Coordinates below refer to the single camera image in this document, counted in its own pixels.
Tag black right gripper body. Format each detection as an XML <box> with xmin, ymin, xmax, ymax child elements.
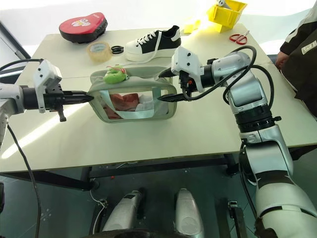
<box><xmin>178</xmin><ymin>70</ymin><xmax>198</xmax><ymax>100</ymax></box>

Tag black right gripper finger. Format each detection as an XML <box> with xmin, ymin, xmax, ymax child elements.
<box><xmin>158</xmin><ymin>67</ymin><xmax>174</xmax><ymax>78</ymax></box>
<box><xmin>158</xmin><ymin>93</ymin><xmax>185</xmax><ymax>102</ymax></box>

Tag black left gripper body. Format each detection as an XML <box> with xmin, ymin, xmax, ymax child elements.
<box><xmin>43</xmin><ymin>84</ymin><xmax>67</xmax><ymax>122</ymax></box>

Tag green clear-sided zip pouch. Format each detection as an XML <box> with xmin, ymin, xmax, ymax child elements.
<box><xmin>89</xmin><ymin>66</ymin><xmax>178</xmax><ymax>123</ymax></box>

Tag white packet inside pouch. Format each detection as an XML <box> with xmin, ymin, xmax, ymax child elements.
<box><xmin>135</xmin><ymin>95</ymin><xmax>169</xmax><ymax>117</ymax></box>

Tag red cloth inside pouch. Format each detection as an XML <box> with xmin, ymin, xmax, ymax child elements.
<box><xmin>104</xmin><ymin>93</ymin><xmax>140</xmax><ymax>120</ymax></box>

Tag bystander bare hand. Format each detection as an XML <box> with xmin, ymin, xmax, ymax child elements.
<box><xmin>275</xmin><ymin>50</ymin><xmax>288</xmax><ymax>72</ymax></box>

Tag white and black sneaker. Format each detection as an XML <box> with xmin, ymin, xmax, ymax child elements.
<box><xmin>124</xmin><ymin>24</ymin><xmax>183</xmax><ymax>62</ymax></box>

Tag clear packing tape roll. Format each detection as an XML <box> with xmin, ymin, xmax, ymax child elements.
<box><xmin>86</xmin><ymin>41</ymin><xmax>112</xmax><ymax>63</ymax></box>

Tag yellow cloth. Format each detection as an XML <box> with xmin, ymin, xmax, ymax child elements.
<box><xmin>183</xmin><ymin>18</ymin><xmax>203</xmax><ymax>34</ymax></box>

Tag red black boxing pad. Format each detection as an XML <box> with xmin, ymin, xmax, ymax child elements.
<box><xmin>58</xmin><ymin>12</ymin><xmax>108</xmax><ymax>45</ymax></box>

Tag yellow plastic bin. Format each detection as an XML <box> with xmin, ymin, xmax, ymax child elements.
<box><xmin>206</xmin><ymin>0</ymin><xmax>248</xmax><ymax>34</ymax></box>

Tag grey object in bin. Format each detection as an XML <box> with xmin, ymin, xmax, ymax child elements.
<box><xmin>216</xmin><ymin>0</ymin><xmax>235</xmax><ymax>9</ymax></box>

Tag silver robot leg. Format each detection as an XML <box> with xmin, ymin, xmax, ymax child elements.
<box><xmin>174</xmin><ymin>188</ymin><xmax>205</xmax><ymax>238</ymax></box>
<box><xmin>102</xmin><ymin>189</ymin><xmax>145</xmax><ymax>234</ymax></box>

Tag person in dark jacket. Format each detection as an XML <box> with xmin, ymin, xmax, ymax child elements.
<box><xmin>274</xmin><ymin>0</ymin><xmax>317</xmax><ymax>118</ymax></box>

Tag black metal stand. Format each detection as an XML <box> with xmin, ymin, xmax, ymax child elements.
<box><xmin>227</xmin><ymin>199</ymin><xmax>249</xmax><ymax>238</ymax></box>

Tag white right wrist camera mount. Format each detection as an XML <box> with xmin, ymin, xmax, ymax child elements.
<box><xmin>170</xmin><ymin>46</ymin><xmax>207</xmax><ymax>94</ymax></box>

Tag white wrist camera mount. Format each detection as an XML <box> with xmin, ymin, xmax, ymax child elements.
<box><xmin>33</xmin><ymin>59</ymin><xmax>63</xmax><ymax>114</ymax></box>
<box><xmin>170</xmin><ymin>46</ymin><xmax>207</xmax><ymax>94</ymax></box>

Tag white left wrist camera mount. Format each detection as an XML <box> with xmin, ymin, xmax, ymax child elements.
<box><xmin>33</xmin><ymin>59</ymin><xmax>63</xmax><ymax>114</ymax></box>

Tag green plush keychain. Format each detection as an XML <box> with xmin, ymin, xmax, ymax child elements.
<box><xmin>102</xmin><ymin>64</ymin><xmax>129</xmax><ymax>85</ymax></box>

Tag red handled scissors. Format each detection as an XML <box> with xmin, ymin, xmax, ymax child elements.
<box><xmin>228</xmin><ymin>30</ymin><xmax>251</xmax><ymax>46</ymax></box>

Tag dark grey wall rail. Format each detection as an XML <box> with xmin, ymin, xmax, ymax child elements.
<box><xmin>0</xmin><ymin>20</ymin><xmax>32</xmax><ymax>60</ymax></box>

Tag black table frame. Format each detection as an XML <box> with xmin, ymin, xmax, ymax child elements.
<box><xmin>0</xmin><ymin>147</ymin><xmax>317</xmax><ymax>192</ymax></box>

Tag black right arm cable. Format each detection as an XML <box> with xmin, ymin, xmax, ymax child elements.
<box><xmin>180</xmin><ymin>45</ymin><xmax>274</xmax><ymax>119</ymax></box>

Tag white cable under table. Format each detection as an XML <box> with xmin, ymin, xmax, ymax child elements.
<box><xmin>89</xmin><ymin>189</ymin><xmax>107</xmax><ymax>234</ymax></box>

